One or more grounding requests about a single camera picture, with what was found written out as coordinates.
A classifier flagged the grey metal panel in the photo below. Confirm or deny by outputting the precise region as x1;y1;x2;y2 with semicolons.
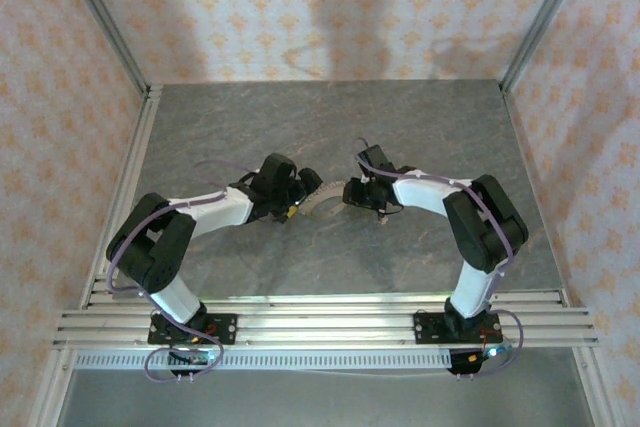
57;369;594;427

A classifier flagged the long aluminium mounting rail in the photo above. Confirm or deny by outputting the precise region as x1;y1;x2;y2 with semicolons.
52;309;600;349

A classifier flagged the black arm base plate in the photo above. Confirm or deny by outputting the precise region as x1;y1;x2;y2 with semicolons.
148;313;239;347
413;310;501;347

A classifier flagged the aluminium table rail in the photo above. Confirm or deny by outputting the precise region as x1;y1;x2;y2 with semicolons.
79;85;164;308

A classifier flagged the white slotted cable duct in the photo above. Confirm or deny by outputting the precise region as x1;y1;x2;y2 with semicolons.
73;350;454;372

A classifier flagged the black electronics mount with LED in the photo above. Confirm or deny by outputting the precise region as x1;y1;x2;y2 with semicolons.
447;344;516;378
167;345;224;379

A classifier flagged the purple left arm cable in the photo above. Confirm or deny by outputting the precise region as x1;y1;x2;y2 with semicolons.
106;159;264;386

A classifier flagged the aluminium frame post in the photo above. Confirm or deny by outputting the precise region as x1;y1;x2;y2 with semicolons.
498;0;597;94
53;0;164;101

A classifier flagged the aluminium frame leg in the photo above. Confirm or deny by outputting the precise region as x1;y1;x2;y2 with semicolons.
29;346;76;427
573;346;614;427

